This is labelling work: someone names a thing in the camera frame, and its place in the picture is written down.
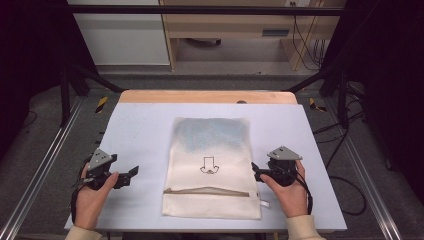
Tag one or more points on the white cabinet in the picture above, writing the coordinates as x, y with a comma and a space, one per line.
123, 36

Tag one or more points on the black horizontal frame bar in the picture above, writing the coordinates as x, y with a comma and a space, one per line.
200, 10

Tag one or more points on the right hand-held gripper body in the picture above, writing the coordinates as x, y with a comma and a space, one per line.
283, 166

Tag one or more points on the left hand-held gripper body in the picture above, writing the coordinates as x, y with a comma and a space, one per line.
100, 160

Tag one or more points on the black curtain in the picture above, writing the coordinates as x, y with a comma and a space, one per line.
30, 50
390, 66

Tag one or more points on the yellow clamp right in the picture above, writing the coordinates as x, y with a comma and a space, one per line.
315, 105

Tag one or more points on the white table mat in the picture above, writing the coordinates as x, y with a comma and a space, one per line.
140, 133

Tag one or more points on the aluminium floor rail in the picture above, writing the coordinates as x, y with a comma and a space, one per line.
370, 186
43, 160

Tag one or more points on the person's right hand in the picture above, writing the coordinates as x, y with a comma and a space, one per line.
291, 200

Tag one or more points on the light wooden desk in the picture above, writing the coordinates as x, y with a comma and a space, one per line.
230, 23

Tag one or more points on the yellow clamp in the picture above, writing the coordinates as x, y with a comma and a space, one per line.
101, 104
315, 105

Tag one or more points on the person's left hand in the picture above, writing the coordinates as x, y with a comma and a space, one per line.
88, 203

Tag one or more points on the black metal stand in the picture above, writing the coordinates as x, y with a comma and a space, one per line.
65, 96
342, 100

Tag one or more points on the cream mesh laundry bag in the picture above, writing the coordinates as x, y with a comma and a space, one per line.
210, 186

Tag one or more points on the yellow clamp left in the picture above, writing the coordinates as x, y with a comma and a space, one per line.
101, 104

